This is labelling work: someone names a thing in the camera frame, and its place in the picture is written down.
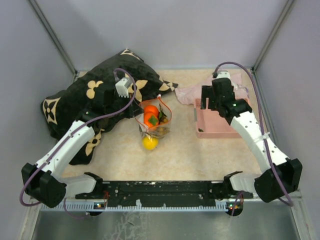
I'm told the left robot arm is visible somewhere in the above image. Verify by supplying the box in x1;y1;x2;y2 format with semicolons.
19;84;137;208

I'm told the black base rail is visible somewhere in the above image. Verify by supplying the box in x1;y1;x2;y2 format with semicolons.
75;180;239;213

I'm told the pink crumpled cloth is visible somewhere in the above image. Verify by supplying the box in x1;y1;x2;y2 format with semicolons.
174;73;249;105

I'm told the clear zip top bag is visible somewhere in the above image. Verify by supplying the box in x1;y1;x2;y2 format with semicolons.
135;94;173;151

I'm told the pink plastic basket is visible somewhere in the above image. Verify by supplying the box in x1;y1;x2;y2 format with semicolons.
193;98;241;139

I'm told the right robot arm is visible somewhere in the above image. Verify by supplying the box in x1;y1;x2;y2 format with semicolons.
200;77;303;203

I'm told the brown longan bunch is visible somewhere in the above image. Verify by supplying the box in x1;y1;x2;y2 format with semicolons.
150;111;170;139

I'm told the aluminium frame post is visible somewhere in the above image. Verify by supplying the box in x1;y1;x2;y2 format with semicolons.
27;0;78;77
251;0;297;73

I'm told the aluminium frame post left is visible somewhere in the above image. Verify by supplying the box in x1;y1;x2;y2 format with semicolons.
27;0;78;77

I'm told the aluminium frame post right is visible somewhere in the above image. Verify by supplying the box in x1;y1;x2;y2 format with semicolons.
251;0;297;73

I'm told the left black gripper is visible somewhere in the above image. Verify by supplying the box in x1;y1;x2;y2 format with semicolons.
105;91;144;119

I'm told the yellow lemon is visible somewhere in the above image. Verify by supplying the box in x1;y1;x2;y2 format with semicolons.
142;136;159;151

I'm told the black floral pillow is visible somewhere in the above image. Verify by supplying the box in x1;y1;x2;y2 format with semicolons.
40;48;178;165

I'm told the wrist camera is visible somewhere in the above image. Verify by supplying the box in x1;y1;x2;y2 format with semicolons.
115;77;132;98
216;71;231;80

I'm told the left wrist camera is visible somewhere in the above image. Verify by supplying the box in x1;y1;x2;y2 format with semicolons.
115;77;132;98

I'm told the orange fruit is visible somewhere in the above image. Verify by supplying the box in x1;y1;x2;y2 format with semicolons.
144;105;159;116
143;113;159;132

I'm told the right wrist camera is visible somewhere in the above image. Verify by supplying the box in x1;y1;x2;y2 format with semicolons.
216;71;231;80

